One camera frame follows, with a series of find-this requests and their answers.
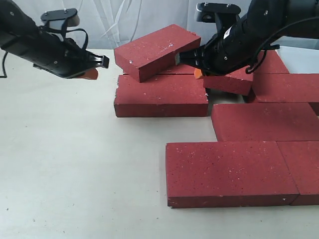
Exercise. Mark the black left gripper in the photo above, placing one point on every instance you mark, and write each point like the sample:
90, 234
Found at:
47, 52

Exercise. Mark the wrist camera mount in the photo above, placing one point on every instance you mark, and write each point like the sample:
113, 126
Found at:
58, 18
224, 15

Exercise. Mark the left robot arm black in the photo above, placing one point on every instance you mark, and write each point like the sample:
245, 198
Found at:
13, 18

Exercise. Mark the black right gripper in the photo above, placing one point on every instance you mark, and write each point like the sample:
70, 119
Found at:
226, 52

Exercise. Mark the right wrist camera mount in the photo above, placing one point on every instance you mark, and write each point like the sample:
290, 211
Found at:
224, 15

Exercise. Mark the red brick large front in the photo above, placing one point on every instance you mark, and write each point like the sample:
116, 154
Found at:
160, 96

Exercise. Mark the white backdrop cloth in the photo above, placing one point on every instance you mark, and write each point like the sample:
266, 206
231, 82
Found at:
111, 23

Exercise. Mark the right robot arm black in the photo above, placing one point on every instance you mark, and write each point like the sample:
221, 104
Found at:
274, 19

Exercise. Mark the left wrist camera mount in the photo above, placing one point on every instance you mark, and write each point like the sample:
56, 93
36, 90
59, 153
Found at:
58, 18

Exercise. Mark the white tray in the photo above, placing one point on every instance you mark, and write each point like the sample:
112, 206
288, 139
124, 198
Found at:
300, 60

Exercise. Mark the red brick under tilted brick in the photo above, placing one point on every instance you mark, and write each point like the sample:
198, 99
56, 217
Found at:
174, 71

